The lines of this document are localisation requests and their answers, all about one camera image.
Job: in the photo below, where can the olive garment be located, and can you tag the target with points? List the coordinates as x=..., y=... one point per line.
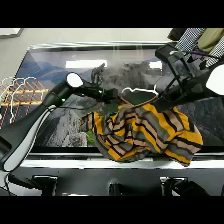
x=210, y=37

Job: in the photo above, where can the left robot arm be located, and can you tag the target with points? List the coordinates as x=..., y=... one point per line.
x=23, y=130

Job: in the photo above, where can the checked shirt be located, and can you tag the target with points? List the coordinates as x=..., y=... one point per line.
x=190, y=38

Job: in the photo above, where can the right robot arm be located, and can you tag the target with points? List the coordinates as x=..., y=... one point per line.
x=196, y=88

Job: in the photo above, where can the white clothes hanger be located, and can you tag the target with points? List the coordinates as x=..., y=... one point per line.
x=127, y=89
x=12, y=100

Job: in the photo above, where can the dark garment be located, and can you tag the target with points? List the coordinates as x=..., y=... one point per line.
x=176, y=33

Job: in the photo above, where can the silver frame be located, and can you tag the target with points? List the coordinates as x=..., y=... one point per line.
x=66, y=163

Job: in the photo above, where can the yellow brown striped shirt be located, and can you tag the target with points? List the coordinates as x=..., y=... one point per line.
x=146, y=133

